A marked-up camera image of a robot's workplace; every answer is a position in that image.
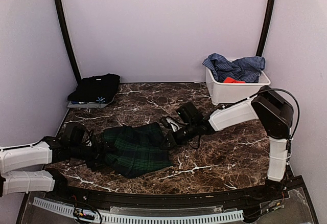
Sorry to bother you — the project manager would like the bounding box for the white plastic laundry bin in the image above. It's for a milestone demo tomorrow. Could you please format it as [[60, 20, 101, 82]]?
[[205, 68, 271, 105]]

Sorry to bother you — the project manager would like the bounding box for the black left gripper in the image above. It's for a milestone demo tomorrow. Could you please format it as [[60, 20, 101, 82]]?
[[71, 138, 118, 172]]

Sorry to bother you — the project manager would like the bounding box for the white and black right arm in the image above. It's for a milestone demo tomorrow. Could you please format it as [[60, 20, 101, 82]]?
[[160, 86, 300, 200]]

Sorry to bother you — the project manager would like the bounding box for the black frame post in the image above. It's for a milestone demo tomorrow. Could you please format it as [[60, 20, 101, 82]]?
[[256, 0, 275, 56], [54, 0, 82, 84]]

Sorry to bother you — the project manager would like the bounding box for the blue checked shirt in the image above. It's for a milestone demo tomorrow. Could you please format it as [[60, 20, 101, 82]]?
[[202, 53, 266, 83]]

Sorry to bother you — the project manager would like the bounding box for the white slotted cable duct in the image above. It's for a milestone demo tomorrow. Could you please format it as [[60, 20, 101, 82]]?
[[33, 197, 244, 224]]

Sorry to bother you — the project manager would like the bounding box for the black aluminium front rail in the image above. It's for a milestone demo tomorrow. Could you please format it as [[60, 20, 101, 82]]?
[[45, 180, 288, 210]]

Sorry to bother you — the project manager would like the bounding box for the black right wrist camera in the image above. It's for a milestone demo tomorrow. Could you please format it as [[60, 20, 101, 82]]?
[[159, 102, 205, 132]]

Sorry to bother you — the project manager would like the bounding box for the red garment in bin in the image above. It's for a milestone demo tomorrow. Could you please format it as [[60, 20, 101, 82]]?
[[223, 77, 246, 83]]

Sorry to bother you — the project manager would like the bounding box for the black left frame post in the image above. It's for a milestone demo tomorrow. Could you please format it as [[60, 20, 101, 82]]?
[[54, 0, 82, 84]]

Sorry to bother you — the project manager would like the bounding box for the dark green plaid garment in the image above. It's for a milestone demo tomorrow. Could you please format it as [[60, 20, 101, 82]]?
[[102, 122, 172, 178]]

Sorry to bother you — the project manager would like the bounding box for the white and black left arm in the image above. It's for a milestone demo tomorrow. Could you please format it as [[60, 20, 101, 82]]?
[[1, 136, 109, 201]]

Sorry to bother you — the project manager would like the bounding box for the black right frame post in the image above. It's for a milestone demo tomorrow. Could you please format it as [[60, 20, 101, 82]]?
[[256, 0, 275, 56]]

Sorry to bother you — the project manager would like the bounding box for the black t-shirt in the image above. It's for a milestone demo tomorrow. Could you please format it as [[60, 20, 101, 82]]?
[[67, 74, 120, 103]]

